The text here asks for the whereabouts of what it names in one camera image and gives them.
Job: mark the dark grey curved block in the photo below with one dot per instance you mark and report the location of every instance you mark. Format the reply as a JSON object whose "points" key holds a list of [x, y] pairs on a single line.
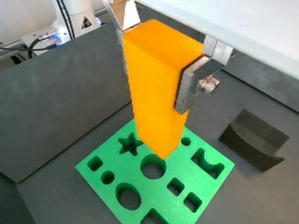
{"points": [[255, 140]]}

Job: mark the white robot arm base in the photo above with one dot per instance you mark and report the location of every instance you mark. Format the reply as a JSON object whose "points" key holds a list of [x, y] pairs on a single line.
{"points": [[75, 20]]}

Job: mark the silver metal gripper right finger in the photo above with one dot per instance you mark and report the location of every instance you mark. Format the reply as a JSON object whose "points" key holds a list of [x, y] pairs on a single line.
{"points": [[198, 74]]}

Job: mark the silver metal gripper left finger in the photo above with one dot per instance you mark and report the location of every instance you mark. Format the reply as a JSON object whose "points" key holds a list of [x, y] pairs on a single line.
{"points": [[123, 13]]}

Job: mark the orange rectangular block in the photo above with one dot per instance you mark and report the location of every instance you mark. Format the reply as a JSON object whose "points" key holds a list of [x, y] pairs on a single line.
{"points": [[158, 53]]}

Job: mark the green shape sorter board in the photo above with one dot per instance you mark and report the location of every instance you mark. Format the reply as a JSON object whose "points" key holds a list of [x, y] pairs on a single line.
{"points": [[151, 190]]}

